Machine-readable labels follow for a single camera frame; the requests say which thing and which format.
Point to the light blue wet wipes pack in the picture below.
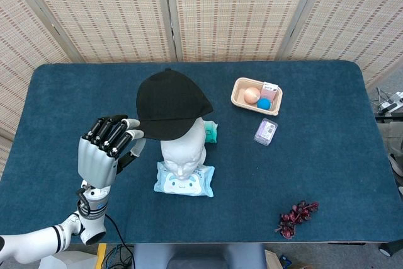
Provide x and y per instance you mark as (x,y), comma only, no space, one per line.
(201,182)

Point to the dark red grape bunch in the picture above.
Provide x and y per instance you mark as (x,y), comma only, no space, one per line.
(296,215)

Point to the beige plastic container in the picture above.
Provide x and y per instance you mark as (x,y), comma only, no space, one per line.
(240,99)

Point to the green tissue pack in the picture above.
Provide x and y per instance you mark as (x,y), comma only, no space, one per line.
(211,133)

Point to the woven folding screen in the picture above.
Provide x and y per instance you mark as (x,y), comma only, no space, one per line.
(233,14)

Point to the white foam mannequin head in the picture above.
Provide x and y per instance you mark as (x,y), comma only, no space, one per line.
(184,155)

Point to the cardboard box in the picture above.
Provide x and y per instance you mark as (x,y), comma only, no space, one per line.
(277,261)

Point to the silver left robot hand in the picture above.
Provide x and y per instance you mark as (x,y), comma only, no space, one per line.
(96,165)

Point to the blue ball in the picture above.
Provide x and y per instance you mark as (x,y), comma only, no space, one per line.
(264,104)

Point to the yellow strip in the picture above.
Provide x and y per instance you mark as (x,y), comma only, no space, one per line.
(100,254)

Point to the white sheet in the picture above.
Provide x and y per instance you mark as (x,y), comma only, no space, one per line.
(69,261)

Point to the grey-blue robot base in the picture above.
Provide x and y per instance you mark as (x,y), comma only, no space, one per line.
(195,256)

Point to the white power strip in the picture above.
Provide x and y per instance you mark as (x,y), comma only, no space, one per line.
(392,102)

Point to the black baseball cap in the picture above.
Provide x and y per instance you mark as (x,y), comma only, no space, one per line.
(170,102)

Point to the clear box of purple pins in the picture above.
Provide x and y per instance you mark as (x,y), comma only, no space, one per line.
(265,132)

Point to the pink box with white label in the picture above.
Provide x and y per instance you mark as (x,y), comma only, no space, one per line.
(269,92)

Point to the peach coloured ball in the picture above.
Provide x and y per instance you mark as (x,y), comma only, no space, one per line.
(252,95)

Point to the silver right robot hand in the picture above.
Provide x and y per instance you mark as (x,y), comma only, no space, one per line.
(397,165)

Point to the dark blue table mat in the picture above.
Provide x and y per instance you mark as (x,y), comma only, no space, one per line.
(315,162)

